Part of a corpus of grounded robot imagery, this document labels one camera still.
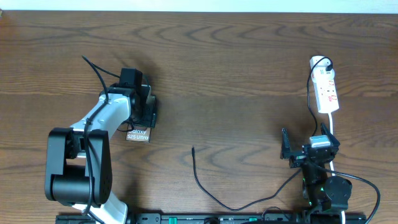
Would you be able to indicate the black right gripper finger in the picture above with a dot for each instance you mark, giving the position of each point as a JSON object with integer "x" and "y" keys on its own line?
{"x": 326, "y": 131}
{"x": 285, "y": 141}

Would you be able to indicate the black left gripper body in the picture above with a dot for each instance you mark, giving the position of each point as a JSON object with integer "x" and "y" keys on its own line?
{"x": 147, "y": 116}

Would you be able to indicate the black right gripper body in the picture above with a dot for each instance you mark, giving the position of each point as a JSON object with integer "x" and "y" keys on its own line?
{"x": 298, "y": 158}

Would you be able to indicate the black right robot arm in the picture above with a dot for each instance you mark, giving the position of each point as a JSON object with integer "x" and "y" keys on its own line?
{"x": 326, "y": 194}

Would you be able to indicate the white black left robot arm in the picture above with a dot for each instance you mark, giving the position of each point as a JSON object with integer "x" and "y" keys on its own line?
{"x": 78, "y": 170}

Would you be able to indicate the white USB charger adapter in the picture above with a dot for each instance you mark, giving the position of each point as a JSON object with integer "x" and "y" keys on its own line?
{"x": 320, "y": 74}

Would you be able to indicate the white power strip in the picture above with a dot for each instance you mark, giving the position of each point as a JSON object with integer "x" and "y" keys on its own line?
{"x": 325, "y": 92}

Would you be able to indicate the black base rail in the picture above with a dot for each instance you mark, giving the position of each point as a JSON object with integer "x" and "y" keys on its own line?
{"x": 273, "y": 217}

